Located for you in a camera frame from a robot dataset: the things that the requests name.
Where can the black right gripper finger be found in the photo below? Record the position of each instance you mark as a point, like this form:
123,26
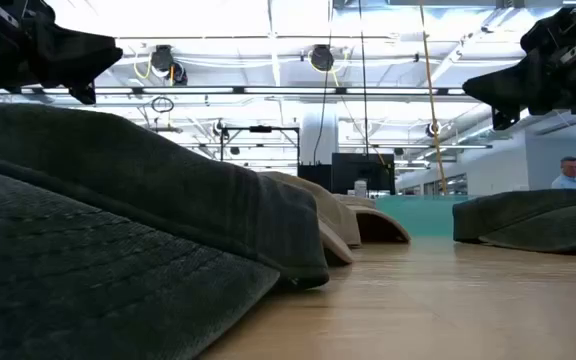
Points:
504,119
518,85

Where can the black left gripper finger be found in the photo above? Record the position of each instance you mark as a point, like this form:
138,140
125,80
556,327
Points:
73,62
84,95

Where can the maroon baseball cap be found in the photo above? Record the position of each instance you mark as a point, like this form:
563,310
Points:
528,220

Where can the dark grey baseball cap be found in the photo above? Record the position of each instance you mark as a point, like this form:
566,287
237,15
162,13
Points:
118,225

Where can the long ceiling light strip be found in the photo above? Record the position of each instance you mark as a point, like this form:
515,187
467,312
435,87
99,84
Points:
293,90
418,146

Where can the person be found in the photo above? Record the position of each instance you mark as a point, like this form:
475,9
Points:
570,181

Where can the teal translucent plastic bin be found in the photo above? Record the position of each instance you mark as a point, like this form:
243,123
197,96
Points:
418,215

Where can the black monitor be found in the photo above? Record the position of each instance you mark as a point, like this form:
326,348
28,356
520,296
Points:
353,170

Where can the white bottle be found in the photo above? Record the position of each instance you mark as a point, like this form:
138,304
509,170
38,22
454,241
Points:
360,189

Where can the white building column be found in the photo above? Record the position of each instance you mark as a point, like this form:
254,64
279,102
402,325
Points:
318,140

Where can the black box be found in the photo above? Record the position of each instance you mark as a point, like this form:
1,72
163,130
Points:
315,176

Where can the black gantry frame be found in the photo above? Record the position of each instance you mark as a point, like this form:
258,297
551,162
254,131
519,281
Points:
260,129

